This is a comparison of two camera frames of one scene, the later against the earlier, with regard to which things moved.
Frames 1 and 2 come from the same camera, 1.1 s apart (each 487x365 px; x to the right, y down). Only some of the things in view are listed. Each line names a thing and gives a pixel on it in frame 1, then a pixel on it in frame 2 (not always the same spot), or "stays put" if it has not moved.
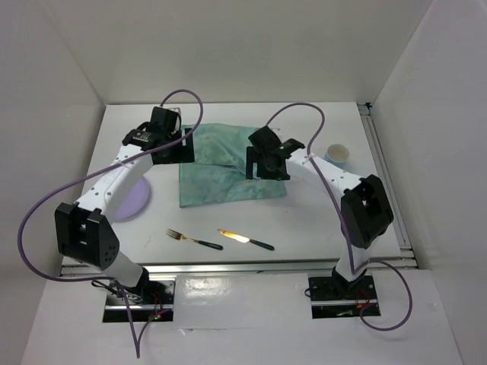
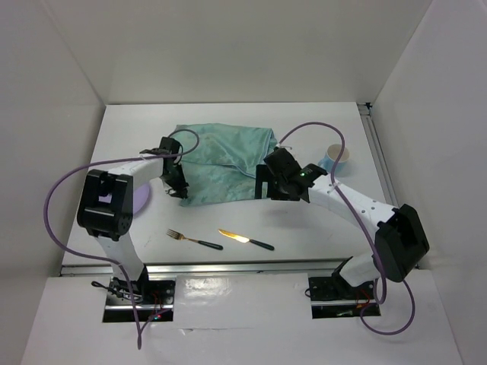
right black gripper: x=253 y=157 -> x=263 y=174
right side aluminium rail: x=366 y=112 stays put
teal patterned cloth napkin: x=218 y=173 stays put
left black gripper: x=183 y=154 -> x=179 y=188
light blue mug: x=337 y=154 stays put
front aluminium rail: x=244 y=269 stays put
